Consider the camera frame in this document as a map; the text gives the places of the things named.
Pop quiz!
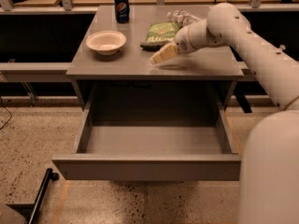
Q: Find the white paper bowl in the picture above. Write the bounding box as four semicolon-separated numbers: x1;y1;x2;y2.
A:
86;31;126;56

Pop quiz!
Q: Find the open grey top drawer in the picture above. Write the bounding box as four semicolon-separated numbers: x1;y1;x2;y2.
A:
52;91;241;181

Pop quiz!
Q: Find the black cable on floor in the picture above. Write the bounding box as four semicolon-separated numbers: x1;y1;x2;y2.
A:
0;96;13;131

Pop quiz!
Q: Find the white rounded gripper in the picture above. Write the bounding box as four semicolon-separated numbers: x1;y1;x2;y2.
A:
149;26;196;64

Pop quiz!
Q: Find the black left base leg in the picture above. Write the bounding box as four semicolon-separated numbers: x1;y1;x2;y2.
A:
7;168;60;224

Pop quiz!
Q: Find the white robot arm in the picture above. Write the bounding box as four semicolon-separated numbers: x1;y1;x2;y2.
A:
150;3;299;224

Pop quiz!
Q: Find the green jalapeno chip bag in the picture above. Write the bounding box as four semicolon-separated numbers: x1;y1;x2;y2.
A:
140;21;181;51

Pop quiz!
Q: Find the clear plastic water bottle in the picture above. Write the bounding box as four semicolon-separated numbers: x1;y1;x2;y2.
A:
167;10;204;26

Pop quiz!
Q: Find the grey drawer cabinet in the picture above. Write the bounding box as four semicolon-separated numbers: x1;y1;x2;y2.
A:
66;6;243;127

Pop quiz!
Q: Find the blue pepsi can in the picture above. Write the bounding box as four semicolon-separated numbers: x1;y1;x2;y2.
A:
114;0;130;23

